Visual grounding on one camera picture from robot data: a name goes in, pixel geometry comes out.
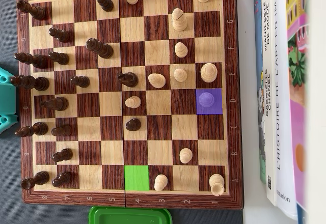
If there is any dark wooden chess bishop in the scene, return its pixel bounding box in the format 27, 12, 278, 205
14, 52, 49, 69
14, 122, 49, 137

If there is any light wooden chess queen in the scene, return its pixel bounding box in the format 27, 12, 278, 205
198, 92, 214, 107

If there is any dark wooden chess rook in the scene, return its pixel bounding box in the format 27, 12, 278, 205
20, 171, 50, 190
16, 0, 47, 20

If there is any dark wooden chess pawn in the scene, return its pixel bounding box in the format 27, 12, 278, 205
125, 118, 142, 132
50, 124, 72, 137
51, 172, 73, 188
51, 148, 74, 163
48, 51, 70, 66
96, 0, 115, 12
48, 27, 70, 43
70, 75, 90, 87

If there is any cream Gabrielle Chanel book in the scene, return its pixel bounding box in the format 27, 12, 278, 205
261, 0, 278, 207

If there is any light wooden chess bishop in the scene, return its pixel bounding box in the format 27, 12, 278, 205
172, 8, 188, 33

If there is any light wooden chess king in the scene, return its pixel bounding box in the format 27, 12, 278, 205
200, 63, 218, 83

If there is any green plastic tray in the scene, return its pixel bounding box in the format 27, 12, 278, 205
88, 205, 173, 224

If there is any pink illustrated puzzle box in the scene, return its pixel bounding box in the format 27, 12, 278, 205
285, 0, 310, 224

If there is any blue illustrated book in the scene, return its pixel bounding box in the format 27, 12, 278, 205
253, 0, 268, 184

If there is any wooden folding chess board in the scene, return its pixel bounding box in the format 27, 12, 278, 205
16, 0, 242, 211

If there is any white flat panel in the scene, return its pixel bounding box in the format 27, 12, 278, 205
303, 0, 326, 224

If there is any dark wooden chess king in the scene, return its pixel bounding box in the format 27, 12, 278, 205
10, 75, 50, 92

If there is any white art history book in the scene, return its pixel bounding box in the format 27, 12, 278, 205
274, 0, 298, 221

